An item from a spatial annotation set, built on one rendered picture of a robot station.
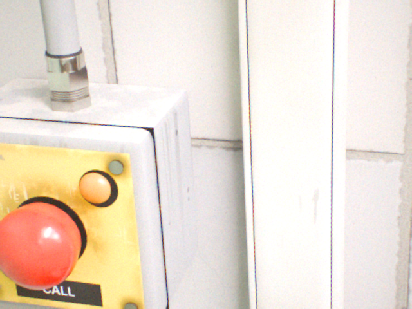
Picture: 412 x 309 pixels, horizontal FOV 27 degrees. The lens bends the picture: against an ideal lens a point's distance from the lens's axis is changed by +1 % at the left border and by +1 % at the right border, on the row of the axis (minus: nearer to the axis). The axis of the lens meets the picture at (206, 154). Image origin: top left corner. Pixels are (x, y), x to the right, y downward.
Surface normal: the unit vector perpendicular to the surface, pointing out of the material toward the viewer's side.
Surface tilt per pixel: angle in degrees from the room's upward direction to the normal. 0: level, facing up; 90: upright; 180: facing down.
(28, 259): 86
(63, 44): 90
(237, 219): 90
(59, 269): 98
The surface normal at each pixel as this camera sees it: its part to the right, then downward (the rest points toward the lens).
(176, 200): 0.96, 0.07
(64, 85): -0.29, 0.43
